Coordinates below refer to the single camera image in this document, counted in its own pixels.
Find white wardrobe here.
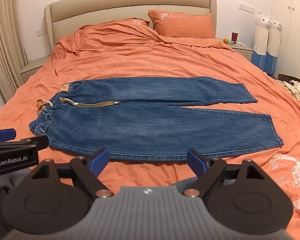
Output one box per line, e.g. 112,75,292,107
269,0,300,83

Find white wall switch panel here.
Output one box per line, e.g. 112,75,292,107
238,2,256,14

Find large orange embroidered pillow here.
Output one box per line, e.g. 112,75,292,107
148,9,217,39

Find white alpaca plush toy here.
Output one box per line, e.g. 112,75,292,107
264,16,284,77
251,11,273,68

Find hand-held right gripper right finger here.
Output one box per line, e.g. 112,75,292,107
184,149,265,198

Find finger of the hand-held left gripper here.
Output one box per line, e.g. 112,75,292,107
0,128,17,142
0,135,49,153

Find beige curtain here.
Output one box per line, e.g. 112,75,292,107
0,0,28,103

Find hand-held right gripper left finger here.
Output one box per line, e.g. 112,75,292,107
31,147,113,198

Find flat orange embroidered pillow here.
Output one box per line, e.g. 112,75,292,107
124,18,151,27

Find pile of light clothes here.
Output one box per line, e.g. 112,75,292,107
277,79,300,108

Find orange duvet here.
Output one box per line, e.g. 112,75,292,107
0,19,300,240

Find white nightstand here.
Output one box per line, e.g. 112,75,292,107
216,38,254,56

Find beige nightstand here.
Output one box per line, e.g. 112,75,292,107
19,54,52,83

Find person's grey clothing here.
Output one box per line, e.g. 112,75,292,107
0,166,199,233

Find blue denim pants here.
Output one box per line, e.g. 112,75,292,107
29,76,284,162

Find beige upholstered bed headboard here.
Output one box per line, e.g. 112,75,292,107
44,0,217,53

